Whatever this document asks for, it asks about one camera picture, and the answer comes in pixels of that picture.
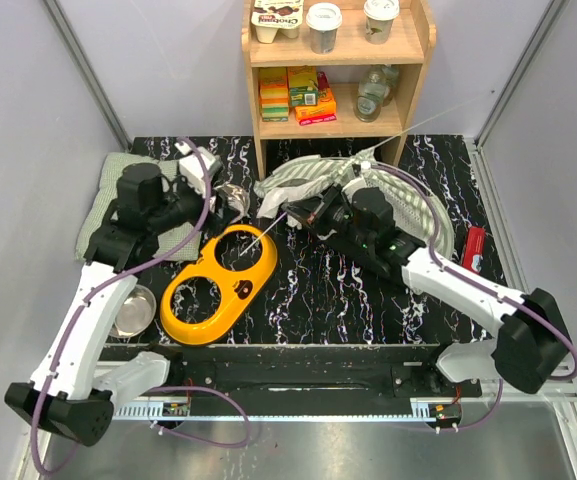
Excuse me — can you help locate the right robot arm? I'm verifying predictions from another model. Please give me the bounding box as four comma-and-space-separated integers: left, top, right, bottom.
282, 186, 572, 396

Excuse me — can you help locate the wooden shelf unit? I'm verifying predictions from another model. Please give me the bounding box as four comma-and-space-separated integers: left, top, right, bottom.
241, 0, 437, 178

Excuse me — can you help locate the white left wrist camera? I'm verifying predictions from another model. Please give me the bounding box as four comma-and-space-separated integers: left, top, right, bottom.
175, 142, 223, 197

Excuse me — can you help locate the yellow double bowl holder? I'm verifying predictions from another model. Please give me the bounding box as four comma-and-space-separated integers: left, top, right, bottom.
160, 224, 278, 347

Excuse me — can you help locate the chobani yogurt pack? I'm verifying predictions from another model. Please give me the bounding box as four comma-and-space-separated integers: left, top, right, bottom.
251, 0, 304, 44

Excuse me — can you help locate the paper coffee cup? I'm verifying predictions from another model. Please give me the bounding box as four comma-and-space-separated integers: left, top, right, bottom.
364, 0, 400, 45
306, 2, 343, 54

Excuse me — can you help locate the aluminium frame post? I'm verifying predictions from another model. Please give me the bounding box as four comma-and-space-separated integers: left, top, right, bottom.
41, 0, 132, 151
472, 0, 569, 146

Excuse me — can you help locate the clear glass jar back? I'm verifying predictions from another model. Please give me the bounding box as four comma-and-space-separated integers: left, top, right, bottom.
381, 64, 400, 107

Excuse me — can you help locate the clear glass jar front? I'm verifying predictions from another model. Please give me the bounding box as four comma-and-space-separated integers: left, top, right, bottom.
354, 65, 387, 122

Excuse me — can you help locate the green striped pet tent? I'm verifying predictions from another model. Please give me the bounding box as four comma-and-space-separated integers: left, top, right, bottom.
253, 147, 455, 257

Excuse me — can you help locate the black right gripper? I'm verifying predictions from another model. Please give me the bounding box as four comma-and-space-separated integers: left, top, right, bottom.
282, 182, 373, 250

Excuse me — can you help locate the aluminium frame post left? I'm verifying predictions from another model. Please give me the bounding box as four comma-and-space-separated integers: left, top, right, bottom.
41, 0, 132, 151

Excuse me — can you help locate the green checked pet cushion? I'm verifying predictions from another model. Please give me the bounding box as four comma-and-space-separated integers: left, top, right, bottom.
75, 153, 199, 272

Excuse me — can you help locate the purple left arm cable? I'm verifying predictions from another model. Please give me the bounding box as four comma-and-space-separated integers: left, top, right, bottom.
29, 137, 252, 476

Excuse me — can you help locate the white cable duct rail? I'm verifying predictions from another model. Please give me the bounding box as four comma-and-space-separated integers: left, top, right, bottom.
113, 392, 461, 425

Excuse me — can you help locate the red snack box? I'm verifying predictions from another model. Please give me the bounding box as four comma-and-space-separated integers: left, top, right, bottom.
461, 226, 486, 274

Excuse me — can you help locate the paper coffee cup left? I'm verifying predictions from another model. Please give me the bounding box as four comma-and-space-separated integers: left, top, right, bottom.
306, 2, 343, 54

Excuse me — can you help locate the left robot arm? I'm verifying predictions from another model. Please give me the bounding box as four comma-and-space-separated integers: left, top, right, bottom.
4, 156, 215, 446

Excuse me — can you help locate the clear glass jar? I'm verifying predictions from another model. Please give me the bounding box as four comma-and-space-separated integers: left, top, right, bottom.
381, 64, 400, 107
354, 65, 387, 122

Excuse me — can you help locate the orange snack box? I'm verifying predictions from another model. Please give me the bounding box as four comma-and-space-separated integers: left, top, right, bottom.
295, 87, 337, 126

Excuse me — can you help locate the yellow green sponge stack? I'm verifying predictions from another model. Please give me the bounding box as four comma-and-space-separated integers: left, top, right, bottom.
258, 67, 290, 122

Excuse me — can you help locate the steel pet bowl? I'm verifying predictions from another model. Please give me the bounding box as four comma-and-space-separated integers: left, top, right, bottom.
216, 183, 251, 223
109, 285, 157, 339

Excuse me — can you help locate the aluminium frame post right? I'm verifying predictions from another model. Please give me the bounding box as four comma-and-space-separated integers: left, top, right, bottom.
472, 0, 569, 146

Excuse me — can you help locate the red pink packet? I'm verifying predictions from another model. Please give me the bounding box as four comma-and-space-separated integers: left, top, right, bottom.
317, 71, 329, 102

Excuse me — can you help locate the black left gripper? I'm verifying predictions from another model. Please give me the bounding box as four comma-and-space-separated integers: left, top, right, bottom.
151, 173, 243, 238

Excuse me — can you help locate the paper coffee cup right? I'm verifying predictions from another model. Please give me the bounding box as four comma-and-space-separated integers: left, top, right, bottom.
364, 0, 400, 45

